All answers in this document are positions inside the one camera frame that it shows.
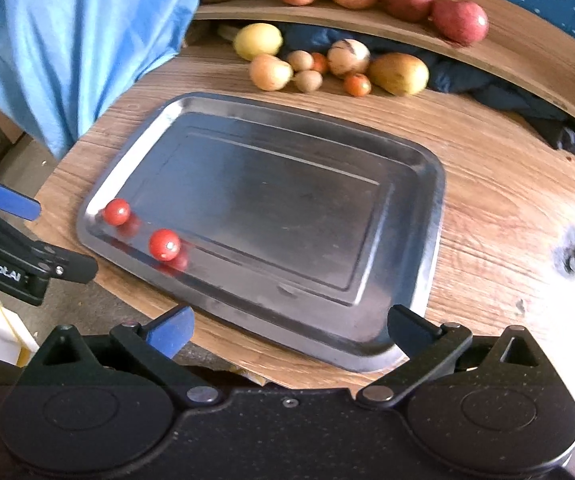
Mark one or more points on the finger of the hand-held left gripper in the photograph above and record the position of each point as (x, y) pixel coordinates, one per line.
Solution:
(14, 202)
(69, 266)

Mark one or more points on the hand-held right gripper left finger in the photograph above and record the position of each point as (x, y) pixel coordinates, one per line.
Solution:
(172, 332)

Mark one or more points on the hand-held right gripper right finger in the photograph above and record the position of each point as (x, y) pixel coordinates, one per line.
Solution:
(407, 327)

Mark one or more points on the red cherry tomato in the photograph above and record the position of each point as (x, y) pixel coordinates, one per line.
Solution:
(165, 245)
(117, 211)

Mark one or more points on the metal tray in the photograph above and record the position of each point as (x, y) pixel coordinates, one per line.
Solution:
(267, 200)

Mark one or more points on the small orange tomato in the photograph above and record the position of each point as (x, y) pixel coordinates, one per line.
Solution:
(357, 85)
(320, 63)

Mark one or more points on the light blue cloth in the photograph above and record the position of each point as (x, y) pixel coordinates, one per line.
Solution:
(82, 35)

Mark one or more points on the dark blue cloth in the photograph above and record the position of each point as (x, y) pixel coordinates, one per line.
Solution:
(517, 100)

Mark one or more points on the brown green pear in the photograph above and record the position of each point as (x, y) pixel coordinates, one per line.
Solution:
(398, 74)

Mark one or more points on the small brown fruit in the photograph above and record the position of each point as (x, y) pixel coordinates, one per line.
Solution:
(300, 60)
(308, 80)

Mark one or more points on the striped pepino melon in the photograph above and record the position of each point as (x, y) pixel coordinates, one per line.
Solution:
(348, 57)

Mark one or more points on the tan pear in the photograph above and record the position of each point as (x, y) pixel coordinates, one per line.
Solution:
(270, 72)

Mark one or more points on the wooden shelf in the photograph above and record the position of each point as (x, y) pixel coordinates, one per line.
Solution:
(517, 50)

